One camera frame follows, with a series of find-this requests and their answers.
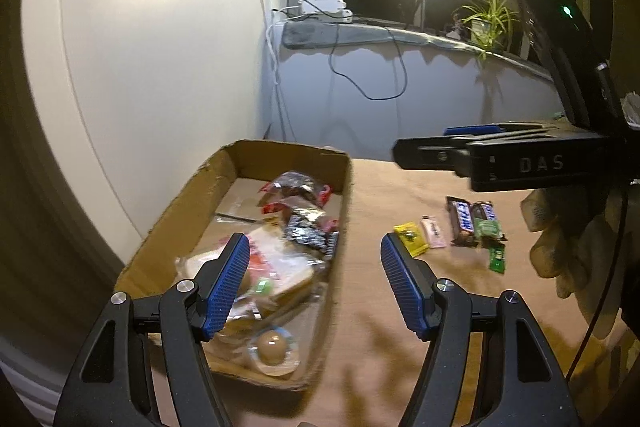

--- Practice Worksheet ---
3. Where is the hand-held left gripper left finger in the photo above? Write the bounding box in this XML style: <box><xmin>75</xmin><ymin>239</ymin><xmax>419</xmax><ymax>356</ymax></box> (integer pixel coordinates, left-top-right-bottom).
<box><xmin>52</xmin><ymin>233</ymin><xmax>251</xmax><ymax>427</ymax></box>

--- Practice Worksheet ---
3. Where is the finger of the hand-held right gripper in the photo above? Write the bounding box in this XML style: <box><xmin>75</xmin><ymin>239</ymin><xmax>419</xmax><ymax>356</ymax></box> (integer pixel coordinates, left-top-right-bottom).
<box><xmin>442</xmin><ymin>121</ymin><xmax>563</xmax><ymax>138</ymax></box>
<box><xmin>391</xmin><ymin>135</ymin><xmax>471</xmax><ymax>170</ymax></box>

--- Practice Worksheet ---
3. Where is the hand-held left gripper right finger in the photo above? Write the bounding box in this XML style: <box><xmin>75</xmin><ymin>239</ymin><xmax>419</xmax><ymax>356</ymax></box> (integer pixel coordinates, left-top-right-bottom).
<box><xmin>380</xmin><ymin>232</ymin><xmax>583</xmax><ymax>427</ymax></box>

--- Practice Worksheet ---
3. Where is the yellow candy packet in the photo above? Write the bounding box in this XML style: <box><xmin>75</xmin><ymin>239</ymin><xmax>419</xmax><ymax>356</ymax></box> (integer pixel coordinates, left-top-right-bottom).
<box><xmin>393</xmin><ymin>222</ymin><xmax>430</xmax><ymax>258</ymax></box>

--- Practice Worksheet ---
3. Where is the pink and white snack packet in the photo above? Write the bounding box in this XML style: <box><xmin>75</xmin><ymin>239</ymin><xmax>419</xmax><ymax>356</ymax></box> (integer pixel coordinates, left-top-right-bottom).
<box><xmin>242</xmin><ymin>227</ymin><xmax>288</xmax><ymax>280</ymax></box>

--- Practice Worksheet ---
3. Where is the pink candy packet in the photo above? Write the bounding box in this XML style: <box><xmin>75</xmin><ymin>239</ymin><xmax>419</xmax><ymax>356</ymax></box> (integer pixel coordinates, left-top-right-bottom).
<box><xmin>421</xmin><ymin>216</ymin><xmax>447</xmax><ymax>249</ymax></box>

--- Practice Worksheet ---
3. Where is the clear bread packet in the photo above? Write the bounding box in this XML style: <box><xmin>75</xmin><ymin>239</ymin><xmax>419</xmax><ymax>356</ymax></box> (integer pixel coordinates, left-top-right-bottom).
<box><xmin>175</xmin><ymin>252</ymin><xmax>317</xmax><ymax>308</ymax></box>

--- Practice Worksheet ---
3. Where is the brown chocolate bar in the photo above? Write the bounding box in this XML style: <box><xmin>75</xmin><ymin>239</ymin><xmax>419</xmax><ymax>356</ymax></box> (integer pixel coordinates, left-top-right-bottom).
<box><xmin>471</xmin><ymin>201</ymin><xmax>501</xmax><ymax>224</ymax></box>
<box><xmin>446</xmin><ymin>196</ymin><xmax>477</xmax><ymax>248</ymax></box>

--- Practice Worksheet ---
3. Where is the round bun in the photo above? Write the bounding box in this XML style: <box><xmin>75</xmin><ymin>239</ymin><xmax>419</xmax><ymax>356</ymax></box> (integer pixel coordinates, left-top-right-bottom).
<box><xmin>247</xmin><ymin>326</ymin><xmax>302</xmax><ymax>378</ymax></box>

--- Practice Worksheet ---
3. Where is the small black printed packet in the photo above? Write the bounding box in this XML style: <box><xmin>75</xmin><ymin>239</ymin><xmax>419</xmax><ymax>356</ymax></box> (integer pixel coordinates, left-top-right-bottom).
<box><xmin>320</xmin><ymin>229</ymin><xmax>342</xmax><ymax>262</ymax></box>

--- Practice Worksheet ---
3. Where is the wide green snack packet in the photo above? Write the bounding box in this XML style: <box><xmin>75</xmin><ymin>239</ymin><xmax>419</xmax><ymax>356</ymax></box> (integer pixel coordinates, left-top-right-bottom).
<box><xmin>472</xmin><ymin>217</ymin><xmax>505</xmax><ymax>242</ymax></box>

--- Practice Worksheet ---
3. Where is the clear packet with silver snacks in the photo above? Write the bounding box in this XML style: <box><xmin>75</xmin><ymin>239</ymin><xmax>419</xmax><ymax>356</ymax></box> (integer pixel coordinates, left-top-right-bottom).
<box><xmin>260</xmin><ymin>202</ymin><xmax>341</xmax><ymax>253</ymax></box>

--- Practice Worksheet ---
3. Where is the narrow green snack packet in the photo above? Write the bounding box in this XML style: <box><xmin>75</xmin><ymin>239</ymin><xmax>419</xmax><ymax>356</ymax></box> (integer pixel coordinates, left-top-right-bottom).
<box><xmin>487</xmin><ymin>243</ymin><xmax>507</xmax><ymax>274</ymax></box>

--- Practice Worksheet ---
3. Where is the clear packet with brown snack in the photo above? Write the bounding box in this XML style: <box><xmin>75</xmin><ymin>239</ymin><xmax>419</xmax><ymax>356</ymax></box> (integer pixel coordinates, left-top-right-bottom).
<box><xmin>257</xmin><ymin>171</ymin><xmax>335</xmax><ymax>214</ymax></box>

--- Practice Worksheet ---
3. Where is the brown cardboard box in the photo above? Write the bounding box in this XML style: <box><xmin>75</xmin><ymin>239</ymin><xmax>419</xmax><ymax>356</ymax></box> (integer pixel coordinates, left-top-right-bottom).
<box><xmin>114</xmin><ymin>138</ymin><xmax>353</xmax><ymax>392</ymax></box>

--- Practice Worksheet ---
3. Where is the person's right hand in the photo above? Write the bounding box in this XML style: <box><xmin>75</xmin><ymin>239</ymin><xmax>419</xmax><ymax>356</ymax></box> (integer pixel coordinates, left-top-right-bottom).
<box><xmin>520</xmin><ymin>187</ymin><xmax>628</xmax><ymax>340</ymax></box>

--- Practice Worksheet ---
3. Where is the potted spider plant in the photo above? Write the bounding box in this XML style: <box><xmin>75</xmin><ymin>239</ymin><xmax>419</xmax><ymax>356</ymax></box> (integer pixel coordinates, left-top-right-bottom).
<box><xmin>452</xmin><ymin>0</ymin><xmax>521</xmax><ymax>68</ymax></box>

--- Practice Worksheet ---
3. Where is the grey windowsill cloth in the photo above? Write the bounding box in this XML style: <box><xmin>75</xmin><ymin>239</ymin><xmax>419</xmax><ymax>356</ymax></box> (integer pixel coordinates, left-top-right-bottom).
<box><xmin>282</xmin><ymin>21</ymin><xmax>556</xmax><ymax>80</ymax></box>

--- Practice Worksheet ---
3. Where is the white device box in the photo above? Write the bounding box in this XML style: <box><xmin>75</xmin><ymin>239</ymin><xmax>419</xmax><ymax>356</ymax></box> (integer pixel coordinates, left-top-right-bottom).
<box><xmin>298</xmin><ymin>0</ymin><xmax>353</xmax><ymax>25</ymax></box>

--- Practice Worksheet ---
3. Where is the white cabinet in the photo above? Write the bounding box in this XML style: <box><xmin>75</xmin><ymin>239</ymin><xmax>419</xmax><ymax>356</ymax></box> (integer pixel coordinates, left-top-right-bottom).
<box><xmin>20</xmin><ymin>0</ymin><xmax>266</xmax><ymax>258</ymax></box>

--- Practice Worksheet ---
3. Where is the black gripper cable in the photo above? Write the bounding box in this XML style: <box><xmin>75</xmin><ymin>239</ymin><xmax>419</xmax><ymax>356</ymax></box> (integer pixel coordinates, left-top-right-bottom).
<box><xmin>562</xmin><ymin>192</ymin><xmax>631</xmax><ymax>380</ymax></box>

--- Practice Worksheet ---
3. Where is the white cable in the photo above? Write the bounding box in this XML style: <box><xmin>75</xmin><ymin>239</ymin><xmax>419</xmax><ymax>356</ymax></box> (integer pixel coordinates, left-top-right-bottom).
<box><xmin>265</xmin><ymin>7</ymin><xmax>301</xmax><ymax>138</ymax></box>

